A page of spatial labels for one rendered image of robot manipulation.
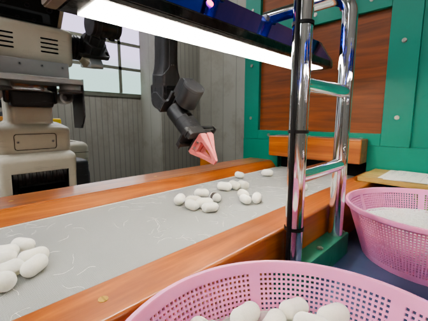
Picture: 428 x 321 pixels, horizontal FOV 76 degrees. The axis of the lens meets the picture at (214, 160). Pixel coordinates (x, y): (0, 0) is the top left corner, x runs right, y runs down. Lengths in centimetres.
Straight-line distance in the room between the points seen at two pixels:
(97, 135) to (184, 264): 343
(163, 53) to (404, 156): 70
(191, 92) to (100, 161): 309
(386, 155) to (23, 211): 87
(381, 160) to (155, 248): 69
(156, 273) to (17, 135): 85
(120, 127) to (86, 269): 348
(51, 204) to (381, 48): 89
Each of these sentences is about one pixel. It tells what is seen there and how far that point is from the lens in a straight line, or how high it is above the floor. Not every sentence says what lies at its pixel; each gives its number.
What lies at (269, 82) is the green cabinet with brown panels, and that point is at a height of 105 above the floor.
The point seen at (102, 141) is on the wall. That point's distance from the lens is 372.
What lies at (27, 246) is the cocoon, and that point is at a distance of 45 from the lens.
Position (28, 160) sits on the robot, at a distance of 105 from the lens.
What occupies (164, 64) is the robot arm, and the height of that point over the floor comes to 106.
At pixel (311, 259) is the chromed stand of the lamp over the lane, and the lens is 45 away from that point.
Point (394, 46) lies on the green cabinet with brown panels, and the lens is 92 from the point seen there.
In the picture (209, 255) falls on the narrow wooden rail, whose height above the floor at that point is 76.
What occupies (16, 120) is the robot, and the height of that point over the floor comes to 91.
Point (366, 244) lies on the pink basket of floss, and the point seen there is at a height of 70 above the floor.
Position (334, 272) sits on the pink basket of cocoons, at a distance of 31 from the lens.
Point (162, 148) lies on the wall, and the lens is 358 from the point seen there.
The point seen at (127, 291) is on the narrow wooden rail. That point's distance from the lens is 28.
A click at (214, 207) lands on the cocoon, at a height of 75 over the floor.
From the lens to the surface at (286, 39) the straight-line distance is 61.
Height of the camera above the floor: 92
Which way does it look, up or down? 9 degrees down
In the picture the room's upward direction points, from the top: straight up
